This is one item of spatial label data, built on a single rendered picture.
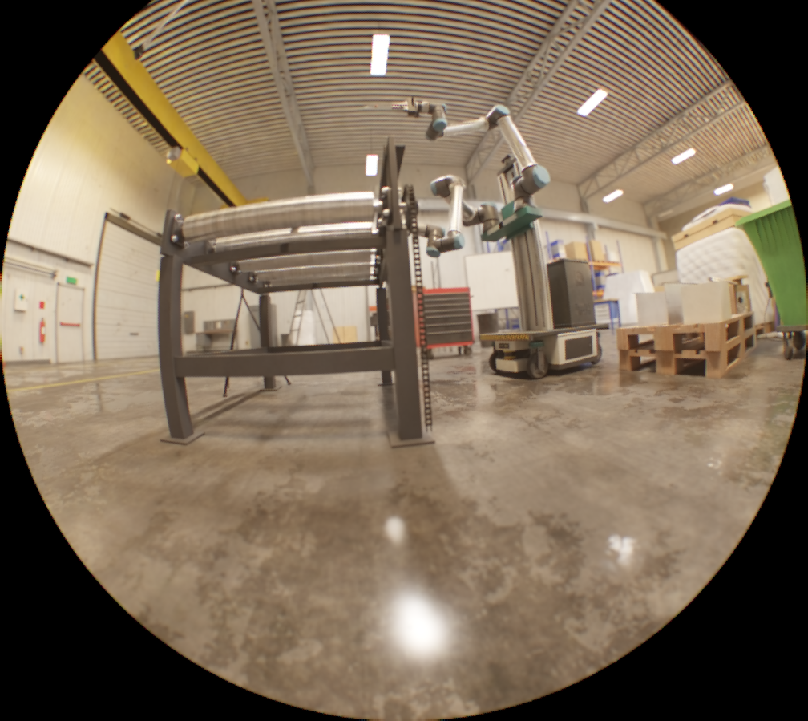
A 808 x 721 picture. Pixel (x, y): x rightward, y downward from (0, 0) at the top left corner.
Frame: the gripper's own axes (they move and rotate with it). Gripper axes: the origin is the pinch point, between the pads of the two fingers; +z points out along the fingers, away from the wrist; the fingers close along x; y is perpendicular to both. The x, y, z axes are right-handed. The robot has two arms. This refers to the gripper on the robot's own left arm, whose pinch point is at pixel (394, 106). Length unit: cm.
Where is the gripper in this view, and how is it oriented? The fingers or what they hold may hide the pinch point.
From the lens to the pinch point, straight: 202.7
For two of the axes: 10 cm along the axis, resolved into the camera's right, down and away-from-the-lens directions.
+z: -9.9, 0.6, -1.3
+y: 1.3, -0.7, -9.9
